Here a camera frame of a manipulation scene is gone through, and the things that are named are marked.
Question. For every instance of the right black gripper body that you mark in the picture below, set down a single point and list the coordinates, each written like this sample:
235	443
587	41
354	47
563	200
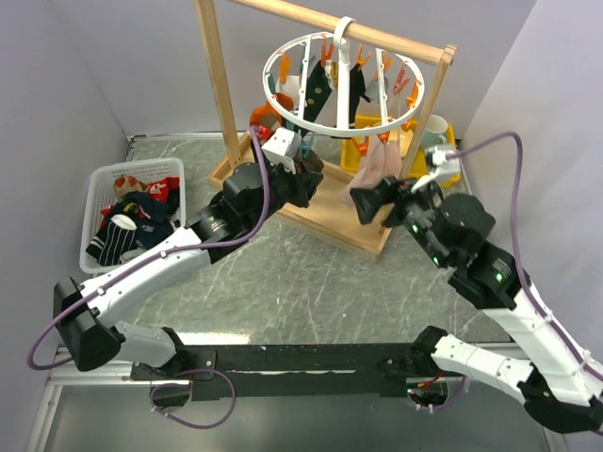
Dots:
415	204

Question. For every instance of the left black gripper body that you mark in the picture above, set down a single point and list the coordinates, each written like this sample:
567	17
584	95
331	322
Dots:
285	187

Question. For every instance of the navy patterned sock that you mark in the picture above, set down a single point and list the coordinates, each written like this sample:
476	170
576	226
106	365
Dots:
142	206

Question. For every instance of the tan brown ribbed sock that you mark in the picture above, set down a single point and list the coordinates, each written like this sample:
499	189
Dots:
311	157

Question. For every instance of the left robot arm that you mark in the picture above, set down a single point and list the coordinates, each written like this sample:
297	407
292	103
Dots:
89	316

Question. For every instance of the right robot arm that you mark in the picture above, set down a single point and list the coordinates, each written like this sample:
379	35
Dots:
557	383

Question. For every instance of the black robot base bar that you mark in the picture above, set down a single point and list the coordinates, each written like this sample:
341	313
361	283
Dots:
295	370

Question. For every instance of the white round clip hanger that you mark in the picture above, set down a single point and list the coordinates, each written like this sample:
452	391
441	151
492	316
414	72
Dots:
332	50

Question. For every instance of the pink sheer sock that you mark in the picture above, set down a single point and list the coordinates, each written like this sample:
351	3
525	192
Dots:
382	157

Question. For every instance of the yellow plastic tray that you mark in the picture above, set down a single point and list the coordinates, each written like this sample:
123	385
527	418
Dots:
350	156

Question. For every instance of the pale green mug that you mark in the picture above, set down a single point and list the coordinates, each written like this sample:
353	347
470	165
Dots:
435	132

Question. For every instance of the orange sock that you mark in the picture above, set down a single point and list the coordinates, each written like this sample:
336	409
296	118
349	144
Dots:
267	116

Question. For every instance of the white small sock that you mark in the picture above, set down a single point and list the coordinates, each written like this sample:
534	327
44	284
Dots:
290	87

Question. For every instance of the dark green dotted sock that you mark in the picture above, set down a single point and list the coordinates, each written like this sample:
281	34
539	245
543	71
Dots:
317	93

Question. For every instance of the red sock in basket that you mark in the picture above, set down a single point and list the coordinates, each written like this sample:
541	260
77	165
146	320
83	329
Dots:
165	190

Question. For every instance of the argyle tan sock in basket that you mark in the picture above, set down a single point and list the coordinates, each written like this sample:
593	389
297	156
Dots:
127	184

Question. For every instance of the navy striped sock in basket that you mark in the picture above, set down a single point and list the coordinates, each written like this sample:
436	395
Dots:
116	238

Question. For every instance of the wooden hanger rack frame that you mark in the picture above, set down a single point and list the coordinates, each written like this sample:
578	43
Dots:
325	218

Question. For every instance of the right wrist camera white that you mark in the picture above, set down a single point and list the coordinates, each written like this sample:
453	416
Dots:
442	161

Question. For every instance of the aluminium rail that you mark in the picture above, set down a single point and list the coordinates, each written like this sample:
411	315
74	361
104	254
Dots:
111	373

